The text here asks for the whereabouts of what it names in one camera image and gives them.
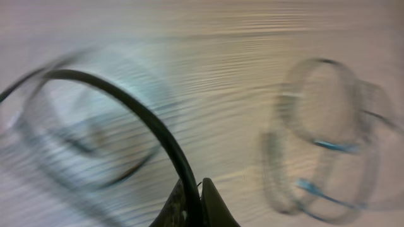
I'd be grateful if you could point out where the thick black USB cable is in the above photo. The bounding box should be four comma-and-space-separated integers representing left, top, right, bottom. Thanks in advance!
0, 68, 205, 227

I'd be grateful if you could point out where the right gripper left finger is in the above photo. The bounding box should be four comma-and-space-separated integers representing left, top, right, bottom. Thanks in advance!
150, 180, 189, 227

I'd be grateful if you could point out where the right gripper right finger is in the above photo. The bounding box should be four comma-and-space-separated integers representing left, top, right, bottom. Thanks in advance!
201, 178, 240, 227

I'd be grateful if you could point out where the thin black USB cable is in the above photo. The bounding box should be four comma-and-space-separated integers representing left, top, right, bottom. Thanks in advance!
258, 57, 404, 224

